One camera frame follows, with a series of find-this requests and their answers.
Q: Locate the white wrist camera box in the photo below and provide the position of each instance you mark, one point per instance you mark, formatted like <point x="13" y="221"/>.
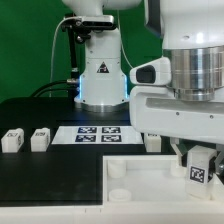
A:
<point x="154" y="73"/>

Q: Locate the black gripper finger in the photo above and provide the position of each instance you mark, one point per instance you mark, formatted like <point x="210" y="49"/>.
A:
<point x="180" y="150"/>
<point x="219" y="159"/>

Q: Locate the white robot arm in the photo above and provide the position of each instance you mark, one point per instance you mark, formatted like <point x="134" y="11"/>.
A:
<point x="179" y="95"/>

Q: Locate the white square table top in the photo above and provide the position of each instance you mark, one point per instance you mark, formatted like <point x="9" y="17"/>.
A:
<point x="156" y="179"/>

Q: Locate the white sheet with fiducial markers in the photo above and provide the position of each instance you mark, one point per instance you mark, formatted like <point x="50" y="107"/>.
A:
<point x="67" y="135"/>

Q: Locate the white obstacle fence rail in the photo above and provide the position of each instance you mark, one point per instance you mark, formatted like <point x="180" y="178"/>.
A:
<point x="168" y="213"/>

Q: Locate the black camera on stand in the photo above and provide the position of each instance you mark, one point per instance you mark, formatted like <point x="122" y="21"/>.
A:
<point x="79" y="30"/>

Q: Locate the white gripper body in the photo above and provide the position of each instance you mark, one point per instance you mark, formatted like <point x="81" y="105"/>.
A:
<point x="154" y="110"/>

